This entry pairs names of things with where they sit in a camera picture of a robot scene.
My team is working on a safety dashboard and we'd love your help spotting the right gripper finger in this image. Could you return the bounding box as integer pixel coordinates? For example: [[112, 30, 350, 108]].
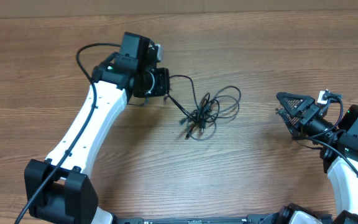
[[275, 108, 300, 136], [276, 92, 315, 115]]

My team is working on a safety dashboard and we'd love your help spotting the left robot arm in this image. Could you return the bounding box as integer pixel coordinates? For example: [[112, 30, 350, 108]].
[[15, 32, 170, 223]]

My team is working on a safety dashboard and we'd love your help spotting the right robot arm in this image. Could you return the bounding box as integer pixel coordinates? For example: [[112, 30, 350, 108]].
[[276, 90, 358, 223]]

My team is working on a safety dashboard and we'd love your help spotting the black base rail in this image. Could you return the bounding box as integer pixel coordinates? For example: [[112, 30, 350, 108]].
[[115, 203, 334, 224]]

